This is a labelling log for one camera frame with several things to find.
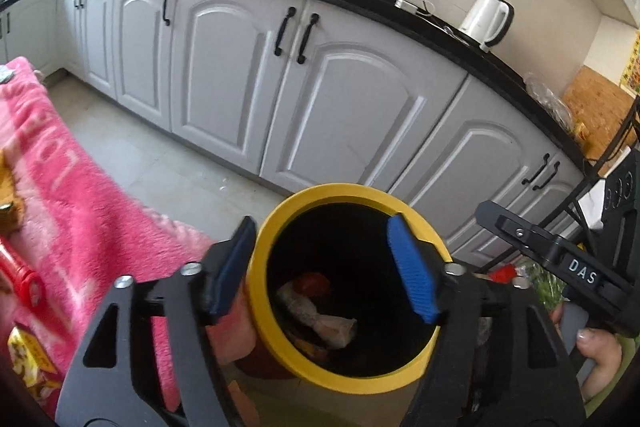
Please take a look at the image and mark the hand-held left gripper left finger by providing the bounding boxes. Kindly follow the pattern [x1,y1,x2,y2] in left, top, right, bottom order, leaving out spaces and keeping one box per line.
[54,216,257,427]

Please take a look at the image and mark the wooden board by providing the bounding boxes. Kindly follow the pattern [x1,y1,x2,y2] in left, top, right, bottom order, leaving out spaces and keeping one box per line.
[562,66,640,160]

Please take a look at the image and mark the person's right hand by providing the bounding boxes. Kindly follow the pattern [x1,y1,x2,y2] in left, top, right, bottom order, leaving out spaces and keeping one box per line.
[575,327,624,401]

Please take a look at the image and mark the brown lumpy item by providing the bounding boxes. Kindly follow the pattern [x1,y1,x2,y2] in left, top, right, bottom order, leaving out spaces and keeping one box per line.
[0,149,26,230]

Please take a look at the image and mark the white base kitchen cabinets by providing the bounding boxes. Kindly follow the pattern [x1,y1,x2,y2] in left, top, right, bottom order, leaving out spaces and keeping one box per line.
[0,0,586,268]

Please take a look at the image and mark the white electric kettle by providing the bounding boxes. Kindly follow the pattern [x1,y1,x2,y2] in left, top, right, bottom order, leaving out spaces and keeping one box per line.
[459,0,516,54]

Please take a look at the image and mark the yellow wall poster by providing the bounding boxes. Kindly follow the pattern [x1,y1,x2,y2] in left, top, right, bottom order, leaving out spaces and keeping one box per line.
[620,32,640,95]

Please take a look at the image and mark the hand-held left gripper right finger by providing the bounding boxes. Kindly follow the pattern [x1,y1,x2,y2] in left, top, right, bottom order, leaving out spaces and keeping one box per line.
[387,213,587,427]

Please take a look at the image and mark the white charger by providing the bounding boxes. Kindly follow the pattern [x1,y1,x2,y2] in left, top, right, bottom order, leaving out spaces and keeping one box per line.
[395,0,432,16]

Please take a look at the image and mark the green leafy vegetables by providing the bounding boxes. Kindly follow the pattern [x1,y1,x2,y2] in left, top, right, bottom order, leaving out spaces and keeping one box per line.
[520,257,568,310]

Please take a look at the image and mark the red packet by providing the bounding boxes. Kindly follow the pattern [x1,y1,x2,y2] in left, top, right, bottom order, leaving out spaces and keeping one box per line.
[487,264,517,284]

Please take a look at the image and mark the clear plastic bag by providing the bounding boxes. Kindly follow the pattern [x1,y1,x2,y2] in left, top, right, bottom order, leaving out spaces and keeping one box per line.
[524,74,576,135]

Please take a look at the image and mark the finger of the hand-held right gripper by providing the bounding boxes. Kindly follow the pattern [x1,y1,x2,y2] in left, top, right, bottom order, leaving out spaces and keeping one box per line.
[474,200,634,324]

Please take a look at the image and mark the yellow cylindrical bin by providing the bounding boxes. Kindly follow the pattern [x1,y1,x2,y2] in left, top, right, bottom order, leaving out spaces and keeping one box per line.
[248,183,453,395]

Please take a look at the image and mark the pink printed blanket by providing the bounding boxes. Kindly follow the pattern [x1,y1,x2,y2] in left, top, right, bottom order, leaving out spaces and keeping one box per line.
[0,56,261,427]

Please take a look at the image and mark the person's right forearm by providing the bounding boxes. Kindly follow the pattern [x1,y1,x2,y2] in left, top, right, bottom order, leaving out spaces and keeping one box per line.
[582,332,640,418]

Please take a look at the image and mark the orange wrapper scrap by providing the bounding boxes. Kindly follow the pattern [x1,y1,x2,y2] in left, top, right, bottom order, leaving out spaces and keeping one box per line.
[295,272,332,299]

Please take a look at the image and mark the crumpled white paper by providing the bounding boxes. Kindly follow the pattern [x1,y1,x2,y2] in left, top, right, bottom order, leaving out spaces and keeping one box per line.
[276,279,359,351]

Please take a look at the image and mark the yellow snack packet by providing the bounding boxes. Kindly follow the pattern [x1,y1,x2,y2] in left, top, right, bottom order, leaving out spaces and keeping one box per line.
[6,324,65,405]

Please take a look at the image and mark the red plastic item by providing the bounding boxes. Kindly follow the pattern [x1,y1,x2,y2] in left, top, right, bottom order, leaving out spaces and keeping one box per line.
[0,239,47,308]

